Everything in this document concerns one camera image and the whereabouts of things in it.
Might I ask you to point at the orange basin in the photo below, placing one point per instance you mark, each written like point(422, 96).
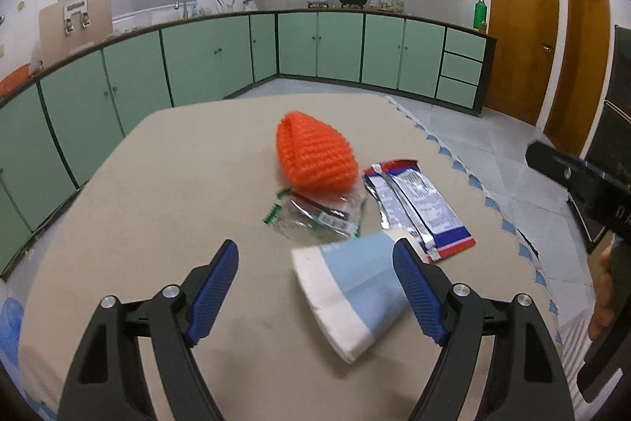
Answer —
point(15, 79)

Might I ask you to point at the blue and red snack wrapper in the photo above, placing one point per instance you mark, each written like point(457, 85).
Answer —
point(424, 209)

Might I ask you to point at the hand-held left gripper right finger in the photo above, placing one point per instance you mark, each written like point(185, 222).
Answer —
point(419, 297)

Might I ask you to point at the blue and white paper cup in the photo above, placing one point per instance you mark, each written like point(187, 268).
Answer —
point(345, 288)

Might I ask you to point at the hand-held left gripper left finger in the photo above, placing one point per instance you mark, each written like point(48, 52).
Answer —
point(212, 297)

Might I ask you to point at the green base cabinets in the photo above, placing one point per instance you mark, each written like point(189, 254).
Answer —
point(197, 56)

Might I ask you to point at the light blue plastic bag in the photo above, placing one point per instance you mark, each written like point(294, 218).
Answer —
point(11, 327)

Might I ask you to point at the black cabinet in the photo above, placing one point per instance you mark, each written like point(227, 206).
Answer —
point(618, 105)

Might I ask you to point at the metal sink faucet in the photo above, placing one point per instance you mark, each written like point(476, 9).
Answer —
point(183, 2)

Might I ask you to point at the beige table mat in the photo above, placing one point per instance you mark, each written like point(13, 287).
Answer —
point(172, 179)

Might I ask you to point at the cardboard sheet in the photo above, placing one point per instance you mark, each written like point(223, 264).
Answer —
point(52, 31)

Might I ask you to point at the white plastic basket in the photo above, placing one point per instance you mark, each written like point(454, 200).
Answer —
point(572, 352)

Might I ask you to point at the green bottle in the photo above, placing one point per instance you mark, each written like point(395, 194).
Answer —
point(480, 15)

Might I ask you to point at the row of glass jars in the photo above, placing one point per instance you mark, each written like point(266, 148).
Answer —
point(387, 2)

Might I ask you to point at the orange foam fruit net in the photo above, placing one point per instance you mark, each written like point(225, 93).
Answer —
point(310, 149)

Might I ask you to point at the wooden door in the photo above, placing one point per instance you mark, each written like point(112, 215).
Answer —
point(522, 31)
point(584, 56)

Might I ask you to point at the person's right hand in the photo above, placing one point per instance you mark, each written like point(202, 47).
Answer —
point(602, 297)

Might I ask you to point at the clear plastic wrapper green print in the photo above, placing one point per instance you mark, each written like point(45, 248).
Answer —
point(315, 219)

